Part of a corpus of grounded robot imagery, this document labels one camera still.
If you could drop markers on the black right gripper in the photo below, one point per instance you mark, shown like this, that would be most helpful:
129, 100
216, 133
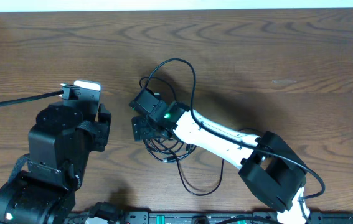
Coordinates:
139, 130

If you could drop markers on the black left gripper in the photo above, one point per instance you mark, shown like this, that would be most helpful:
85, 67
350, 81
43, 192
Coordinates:
106, 125

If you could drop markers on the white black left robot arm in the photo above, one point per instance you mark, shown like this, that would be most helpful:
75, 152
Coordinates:
42, 185

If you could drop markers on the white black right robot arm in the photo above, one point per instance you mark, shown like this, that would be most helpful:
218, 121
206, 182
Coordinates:
270, 169

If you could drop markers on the green clip on rail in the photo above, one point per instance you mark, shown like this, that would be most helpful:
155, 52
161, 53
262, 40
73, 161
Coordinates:
160, 219

